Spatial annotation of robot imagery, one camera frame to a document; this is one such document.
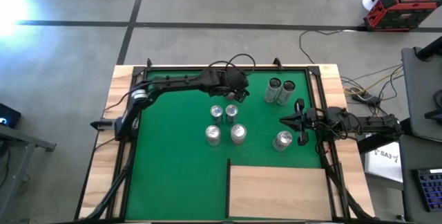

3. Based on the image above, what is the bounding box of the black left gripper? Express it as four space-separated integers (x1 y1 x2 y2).
206 67 250 104

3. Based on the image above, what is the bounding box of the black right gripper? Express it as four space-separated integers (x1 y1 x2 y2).
280 98 334 147

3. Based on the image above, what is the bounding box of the blue silver Red Bull can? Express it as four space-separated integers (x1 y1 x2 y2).
224 104 239 125
209 105 224 126

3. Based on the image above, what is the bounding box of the silver red soda can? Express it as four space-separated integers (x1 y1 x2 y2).
271 130 294 152
230 123 248 145

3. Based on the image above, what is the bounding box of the white Celsius can black lid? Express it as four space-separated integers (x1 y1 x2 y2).
276 80 296 106
264 77 282 104

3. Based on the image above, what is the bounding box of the silver Diet Coke can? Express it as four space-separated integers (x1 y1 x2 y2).
204 124 222 147

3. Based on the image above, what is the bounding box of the black power strip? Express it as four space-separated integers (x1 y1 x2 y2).
348 87 381 104

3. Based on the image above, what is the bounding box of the light wooden board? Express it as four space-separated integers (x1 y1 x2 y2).
225 158 333 221

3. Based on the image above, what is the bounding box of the white SA3 label sheet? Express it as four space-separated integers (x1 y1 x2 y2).
364 142 404 184

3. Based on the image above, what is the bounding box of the green table mat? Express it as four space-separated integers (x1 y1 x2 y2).
124 70 324 221

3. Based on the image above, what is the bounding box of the grey desk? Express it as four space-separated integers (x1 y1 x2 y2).
398 134 442 224
401 46 442 144

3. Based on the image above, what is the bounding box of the black desk device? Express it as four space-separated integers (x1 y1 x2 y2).
423 88 442 125

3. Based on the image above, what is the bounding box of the red black tool case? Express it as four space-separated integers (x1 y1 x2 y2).
363 0 442 33

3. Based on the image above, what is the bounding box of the backlit black keyboard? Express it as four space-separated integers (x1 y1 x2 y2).
412 167 442 214

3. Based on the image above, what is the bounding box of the grey metal bench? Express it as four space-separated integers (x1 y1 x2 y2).
0 123 57 224

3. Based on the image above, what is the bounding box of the black device blue light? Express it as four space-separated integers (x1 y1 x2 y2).
0 102 22 129

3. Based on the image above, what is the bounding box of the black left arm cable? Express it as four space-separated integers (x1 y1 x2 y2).
224 53 257 77

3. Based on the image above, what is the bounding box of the black floor cable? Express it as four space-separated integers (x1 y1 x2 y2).
298 28 367 65

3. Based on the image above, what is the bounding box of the yellow extension cable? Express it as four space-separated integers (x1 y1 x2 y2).
343 65 405 97

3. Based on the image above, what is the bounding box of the black arm mount handle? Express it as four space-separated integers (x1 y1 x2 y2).
90 119 117 131

